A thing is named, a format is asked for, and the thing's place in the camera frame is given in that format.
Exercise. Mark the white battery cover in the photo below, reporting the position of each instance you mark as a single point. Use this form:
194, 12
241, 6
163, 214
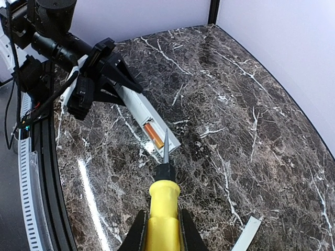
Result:
247, 235

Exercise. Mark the black front rail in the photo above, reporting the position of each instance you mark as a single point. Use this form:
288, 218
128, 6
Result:
43, 142

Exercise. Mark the white remote control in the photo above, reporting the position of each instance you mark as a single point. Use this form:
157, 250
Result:
143, 112

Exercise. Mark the white cable duct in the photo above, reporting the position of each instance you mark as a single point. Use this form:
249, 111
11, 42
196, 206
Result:
31, 195

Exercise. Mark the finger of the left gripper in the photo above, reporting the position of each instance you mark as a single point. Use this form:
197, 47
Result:
117, 71
108, 96

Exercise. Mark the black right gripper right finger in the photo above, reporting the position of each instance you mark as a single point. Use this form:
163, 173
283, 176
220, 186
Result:
190, 238

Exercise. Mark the yellow pry tool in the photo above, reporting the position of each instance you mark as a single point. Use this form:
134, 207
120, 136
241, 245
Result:
163, 224

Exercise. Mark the black frame post left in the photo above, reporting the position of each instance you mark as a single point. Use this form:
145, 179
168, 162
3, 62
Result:
213, 11

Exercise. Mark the orange battery lower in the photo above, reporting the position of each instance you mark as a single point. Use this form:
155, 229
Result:
153, 136

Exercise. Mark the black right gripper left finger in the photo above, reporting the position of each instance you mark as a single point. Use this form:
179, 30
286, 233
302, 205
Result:
136, 237

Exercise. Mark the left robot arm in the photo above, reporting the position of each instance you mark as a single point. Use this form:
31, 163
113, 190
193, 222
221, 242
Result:
49, 63

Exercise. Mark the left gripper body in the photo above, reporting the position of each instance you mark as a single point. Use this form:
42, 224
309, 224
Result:
102, 62

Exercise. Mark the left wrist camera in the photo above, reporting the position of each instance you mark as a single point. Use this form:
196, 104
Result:
81, 98

